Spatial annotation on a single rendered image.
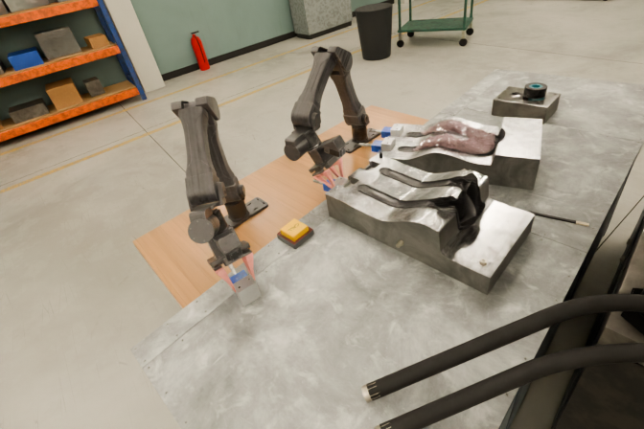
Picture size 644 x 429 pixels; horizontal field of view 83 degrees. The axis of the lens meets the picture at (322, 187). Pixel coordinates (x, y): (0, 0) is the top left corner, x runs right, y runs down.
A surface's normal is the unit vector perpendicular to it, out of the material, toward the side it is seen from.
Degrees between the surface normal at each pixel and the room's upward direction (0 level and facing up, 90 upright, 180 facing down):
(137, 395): 0
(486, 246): 0
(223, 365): 0
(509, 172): 90
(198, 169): 42
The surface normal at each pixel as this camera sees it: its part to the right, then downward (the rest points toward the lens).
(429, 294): -0.15, -0.80
